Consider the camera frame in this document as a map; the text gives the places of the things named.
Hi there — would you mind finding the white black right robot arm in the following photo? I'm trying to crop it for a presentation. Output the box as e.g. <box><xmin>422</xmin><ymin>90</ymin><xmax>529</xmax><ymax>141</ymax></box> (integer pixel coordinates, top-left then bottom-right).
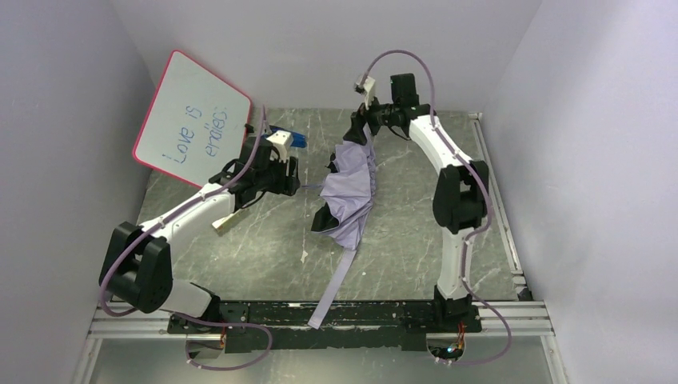
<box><xmin>344</xmin><ymin>74</ymin><xmax>490</xmax><ymax>333</ymax></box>

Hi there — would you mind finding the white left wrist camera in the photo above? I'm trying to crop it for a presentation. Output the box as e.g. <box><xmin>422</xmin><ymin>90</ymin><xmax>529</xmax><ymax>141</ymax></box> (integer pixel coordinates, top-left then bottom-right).
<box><xmin>266</xmin><ymin>130</ymin><xmax>293</xmax><ymax>162</ymax></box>

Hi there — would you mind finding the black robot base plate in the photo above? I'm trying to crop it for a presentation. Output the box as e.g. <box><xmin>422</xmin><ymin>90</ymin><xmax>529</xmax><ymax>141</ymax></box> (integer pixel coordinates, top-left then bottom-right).
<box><xmin>167</xmin><ymin>299</ymin><xmax>482</xmax><ymax>354</ymax></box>

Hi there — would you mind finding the black and lavender umbrella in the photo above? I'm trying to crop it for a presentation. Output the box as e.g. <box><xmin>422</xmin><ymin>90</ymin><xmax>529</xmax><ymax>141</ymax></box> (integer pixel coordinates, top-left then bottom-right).
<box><xmin>308</xmin><ymin>141</ymin><xmax>377</xmax><ymax>330</ymax></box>

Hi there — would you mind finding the small beige cardboard box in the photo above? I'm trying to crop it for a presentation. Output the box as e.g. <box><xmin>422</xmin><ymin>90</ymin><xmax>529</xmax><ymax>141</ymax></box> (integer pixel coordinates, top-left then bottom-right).
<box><xmin>211</xmin><ymin>210</ymin><xmax>249</xmax><ymax>236</ymax></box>

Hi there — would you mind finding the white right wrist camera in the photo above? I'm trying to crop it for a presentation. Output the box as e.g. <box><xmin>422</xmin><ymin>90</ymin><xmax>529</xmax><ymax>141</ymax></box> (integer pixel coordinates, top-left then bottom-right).
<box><xmin>353</xmin><ymin>74</ymin><xmax>376</xmax><ymax>110</ymax></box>

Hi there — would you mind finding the blue stapler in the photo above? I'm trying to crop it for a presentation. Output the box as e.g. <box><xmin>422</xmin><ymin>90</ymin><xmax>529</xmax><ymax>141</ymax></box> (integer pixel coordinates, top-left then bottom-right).
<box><xmin>268</xmin><ymin>126</ymin><xmax>308</xmax><ymax>148</ymax></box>

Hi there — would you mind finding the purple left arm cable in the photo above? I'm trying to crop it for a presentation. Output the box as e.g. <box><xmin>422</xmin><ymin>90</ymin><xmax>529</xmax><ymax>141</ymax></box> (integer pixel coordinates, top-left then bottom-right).
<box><xmin>98</xmin><ymin>105</ymin><xmax>274</xmax><ymax>372</ymax></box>

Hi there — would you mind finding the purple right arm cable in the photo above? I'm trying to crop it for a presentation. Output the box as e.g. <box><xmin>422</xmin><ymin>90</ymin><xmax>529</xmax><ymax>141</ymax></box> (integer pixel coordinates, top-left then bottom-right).
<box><xmin>364</xmin><ymin>50</ymin><xmax>514</xmax><ymax>368</ymax></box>

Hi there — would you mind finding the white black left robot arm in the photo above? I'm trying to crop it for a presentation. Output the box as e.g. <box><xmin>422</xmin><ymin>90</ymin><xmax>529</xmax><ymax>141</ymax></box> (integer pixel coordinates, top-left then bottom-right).
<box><xmin>99</xmin><ymin>130</ymin><xmax>300</xmax><ymax>322</ymax></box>

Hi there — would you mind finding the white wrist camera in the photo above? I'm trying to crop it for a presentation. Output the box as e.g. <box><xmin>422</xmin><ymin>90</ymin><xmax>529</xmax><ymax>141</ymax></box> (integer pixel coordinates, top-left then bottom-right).
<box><xmin>266</xmin><ymin>130</ymin><xmax>293</xmax><ymax>162</ymax></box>
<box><xmin>353</xmin><ymin>74</ymin><xmax>376</xmax><ymax>110</ymax></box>

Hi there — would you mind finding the pink framed whiteboard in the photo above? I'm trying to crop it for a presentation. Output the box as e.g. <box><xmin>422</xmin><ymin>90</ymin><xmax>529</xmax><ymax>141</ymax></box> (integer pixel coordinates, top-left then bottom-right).
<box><xmin>132</xmin><ymin>50</ymin><xmax>252</xmax><ymax>187</ymax></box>

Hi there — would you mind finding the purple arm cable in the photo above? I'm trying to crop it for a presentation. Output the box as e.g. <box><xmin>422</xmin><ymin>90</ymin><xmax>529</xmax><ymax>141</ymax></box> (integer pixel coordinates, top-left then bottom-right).
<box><xmin>364</xmin><ymin>50</ymin><xmax>514</xmax><ymax>368</ymax></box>
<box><xmin>98</xmin><ymin>105</ymin><xmax>274</xmax><ymax>372</ymax></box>

